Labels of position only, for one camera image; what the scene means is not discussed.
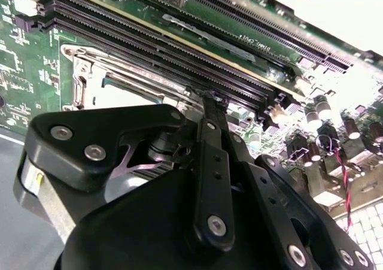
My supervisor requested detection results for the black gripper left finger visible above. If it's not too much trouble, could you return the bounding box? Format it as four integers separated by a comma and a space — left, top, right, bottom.
23, 95, 236, 253

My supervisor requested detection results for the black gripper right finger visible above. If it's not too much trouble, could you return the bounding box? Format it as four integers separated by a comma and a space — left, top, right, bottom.
215, 98, 375, 270

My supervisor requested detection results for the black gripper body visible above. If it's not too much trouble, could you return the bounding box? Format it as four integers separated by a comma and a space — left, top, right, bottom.
53, 168, 285, 270

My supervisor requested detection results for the wire locking lever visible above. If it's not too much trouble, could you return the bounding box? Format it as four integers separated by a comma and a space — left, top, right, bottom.
184, 84, 228, 106

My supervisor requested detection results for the silver CPU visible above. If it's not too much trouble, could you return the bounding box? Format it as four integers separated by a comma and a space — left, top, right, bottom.
89, 74, 167, 107

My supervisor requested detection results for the metal socket cover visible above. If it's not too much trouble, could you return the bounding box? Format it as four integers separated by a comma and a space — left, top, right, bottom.
71, 50, 198, 111

